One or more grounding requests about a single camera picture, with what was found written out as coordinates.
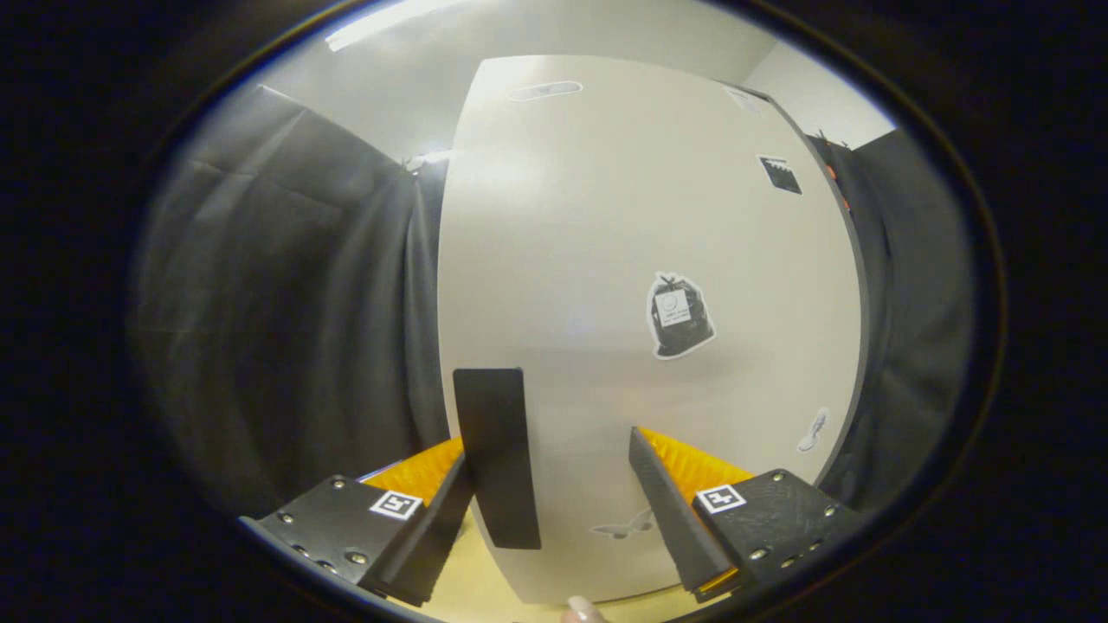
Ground grey shoe cabinet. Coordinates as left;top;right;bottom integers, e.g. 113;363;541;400
727;82;871;485

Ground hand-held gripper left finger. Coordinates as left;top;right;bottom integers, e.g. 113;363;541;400
238;435;475;608

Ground black door handle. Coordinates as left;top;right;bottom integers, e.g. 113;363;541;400
452;367;543;551

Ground white shoe cabinet door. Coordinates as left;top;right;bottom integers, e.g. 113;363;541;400
435;54;869;605

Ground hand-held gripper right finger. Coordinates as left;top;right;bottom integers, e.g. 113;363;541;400
628;425;862;604

